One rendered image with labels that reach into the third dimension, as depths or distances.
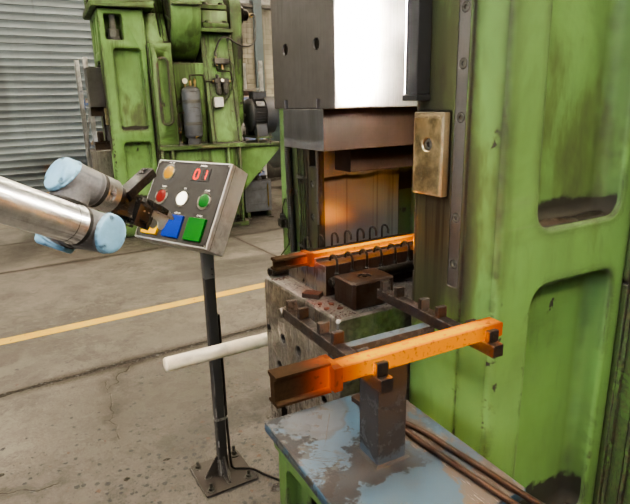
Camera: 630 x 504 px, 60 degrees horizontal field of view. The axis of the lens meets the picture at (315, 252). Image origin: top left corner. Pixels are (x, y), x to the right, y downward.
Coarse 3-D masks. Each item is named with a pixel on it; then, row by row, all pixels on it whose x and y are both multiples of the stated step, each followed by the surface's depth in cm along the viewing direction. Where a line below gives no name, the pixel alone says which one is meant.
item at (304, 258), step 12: (384, 240) 150; (396, 240) 151; (408, 240) 153; (300, 252) 138; (312, 252) 140; (324, 252) 139; (336, 252) 141; (276, 264) 134; (288, 264) 136; (300, 264) 137; (312, 264) 137
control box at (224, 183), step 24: (192, 168) 177; (216, 168) 171; (168, 192) 179; (192, 192) 174; (216, 192) 168; (240, 192) 173; (192, 216) 170; (216, 216) 165; (168, 240) 173; (216, 240) 167
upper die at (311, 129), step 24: (288, 120) 138; (312, 120) 128; (336, 120) 125; (360, 120) 129; (384, 120) 132; (408, 120) 136; (288, 144) 140; (312, 144) 130; (336, 144) 127; (360, 144) 130; (384, 144) 134; (408, 144) 138
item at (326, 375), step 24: (432, 336) 83; (456, 336) 83; (480, 336) 85; (312, 360) 74; (336, 360) 76; (360, 360) 76; (408, 360) 79; (288, 384) 71; (312, 384) 73; (336, 384) 73
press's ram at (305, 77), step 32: (288, 0) 129; (320, 0) 117; (352, 0) 115; (384, 0) 119; (288, 32) 131; (320, 32) 119; (352, 32) 117; (384, 32) 121; (288, 64) 134; (320, 64) 121; (352, 64) 119; (384, 64) 123; (288, 96) 136; (320, 96) 123; (352, 96) 120; (384, 96) 125
